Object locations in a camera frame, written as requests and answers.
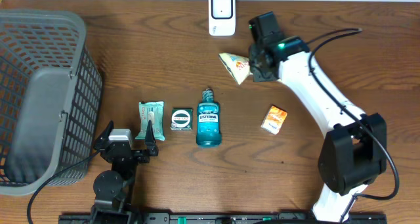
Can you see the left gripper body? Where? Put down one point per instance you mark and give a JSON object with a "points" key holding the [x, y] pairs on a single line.
{"points": [[138, 157]]}

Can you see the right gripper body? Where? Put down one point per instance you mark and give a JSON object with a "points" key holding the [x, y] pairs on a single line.
{"points": [[256, 68]]}

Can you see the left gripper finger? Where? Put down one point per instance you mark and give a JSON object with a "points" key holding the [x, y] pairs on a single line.
{"points": [[106, 132], [150, 140]]}

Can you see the orange snack bag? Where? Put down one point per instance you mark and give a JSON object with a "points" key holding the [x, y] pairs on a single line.
{"points": [[237, 66]]}

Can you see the teal wet wipes pack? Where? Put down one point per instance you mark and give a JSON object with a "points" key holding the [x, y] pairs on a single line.
{"points": [[151, 112]]}

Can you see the small green box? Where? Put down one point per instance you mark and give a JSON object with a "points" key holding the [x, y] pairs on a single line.
{"points": [[181, 119]]}

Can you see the teal mouthwash bottle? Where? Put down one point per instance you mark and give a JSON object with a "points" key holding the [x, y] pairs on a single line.
{"points": [[208, 121]]}

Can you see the orange tissue pack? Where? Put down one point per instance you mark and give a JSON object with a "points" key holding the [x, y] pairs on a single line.
{"points": [[274, 120]]}

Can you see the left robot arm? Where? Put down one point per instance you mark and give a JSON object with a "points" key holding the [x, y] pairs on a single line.
{"points": [[114, 188]]}

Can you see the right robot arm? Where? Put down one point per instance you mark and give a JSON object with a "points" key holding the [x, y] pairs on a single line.
{"points": [[354, 152]]}

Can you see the white barcode scanner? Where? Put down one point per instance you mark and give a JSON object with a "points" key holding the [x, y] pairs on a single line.
{"points": [[222, 17]]}

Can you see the grey plastic basket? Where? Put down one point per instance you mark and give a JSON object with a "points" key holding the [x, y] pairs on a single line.
{"points": [[50, 97]]}

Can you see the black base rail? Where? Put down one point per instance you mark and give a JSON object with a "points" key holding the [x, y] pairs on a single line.
{"points": [[166, 218]]}

